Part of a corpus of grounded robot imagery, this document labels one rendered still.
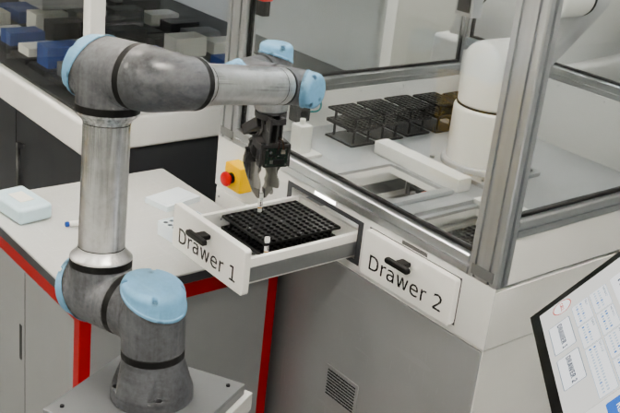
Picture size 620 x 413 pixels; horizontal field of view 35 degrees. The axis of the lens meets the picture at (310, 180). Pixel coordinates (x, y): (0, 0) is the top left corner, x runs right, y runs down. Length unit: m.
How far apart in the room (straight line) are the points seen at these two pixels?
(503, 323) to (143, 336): 0.78
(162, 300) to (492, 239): 0.69
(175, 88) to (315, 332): 1.05
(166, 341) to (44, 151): 1.66
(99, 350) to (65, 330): 0.09
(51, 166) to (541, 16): 1.90
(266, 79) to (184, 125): 1.25
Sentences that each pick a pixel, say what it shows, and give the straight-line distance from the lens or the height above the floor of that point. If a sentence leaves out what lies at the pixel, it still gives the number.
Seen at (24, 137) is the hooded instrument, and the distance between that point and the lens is 3.49.
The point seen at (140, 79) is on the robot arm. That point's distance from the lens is 1.66.
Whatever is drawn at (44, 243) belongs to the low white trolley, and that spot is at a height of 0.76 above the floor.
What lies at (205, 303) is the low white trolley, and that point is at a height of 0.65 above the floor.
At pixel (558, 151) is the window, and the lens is 2.07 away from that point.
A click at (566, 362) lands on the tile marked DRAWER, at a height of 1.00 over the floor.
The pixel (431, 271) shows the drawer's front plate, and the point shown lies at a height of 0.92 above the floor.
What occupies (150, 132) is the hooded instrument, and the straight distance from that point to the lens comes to 3.03.
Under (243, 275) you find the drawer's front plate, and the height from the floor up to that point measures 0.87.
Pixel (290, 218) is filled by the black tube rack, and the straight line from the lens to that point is 2.35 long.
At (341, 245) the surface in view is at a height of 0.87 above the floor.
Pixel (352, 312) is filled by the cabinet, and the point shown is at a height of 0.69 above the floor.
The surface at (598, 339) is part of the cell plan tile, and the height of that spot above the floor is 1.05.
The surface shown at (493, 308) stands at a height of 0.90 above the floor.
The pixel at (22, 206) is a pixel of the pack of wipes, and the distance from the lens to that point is 2.59.
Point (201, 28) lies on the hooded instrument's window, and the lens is 3.05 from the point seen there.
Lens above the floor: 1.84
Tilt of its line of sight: 21 degrees down
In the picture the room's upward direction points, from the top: 6 degrees clockwise
